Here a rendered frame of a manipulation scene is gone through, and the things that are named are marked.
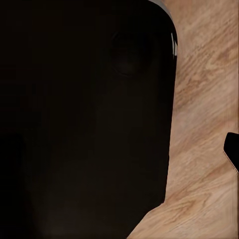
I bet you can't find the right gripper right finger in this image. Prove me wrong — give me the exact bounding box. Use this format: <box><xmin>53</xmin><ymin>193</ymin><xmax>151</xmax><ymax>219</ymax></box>
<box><xmin>224</xmin><ymin>132</ymin><xmax>239</xmax><ymax>171</ymax></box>

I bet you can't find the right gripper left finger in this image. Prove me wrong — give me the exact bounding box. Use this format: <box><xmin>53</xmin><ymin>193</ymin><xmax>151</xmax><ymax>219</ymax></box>
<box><xmin>0</xmin><ymin>132</ymin><xmax>25</xmax><ymax>191</ymax></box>

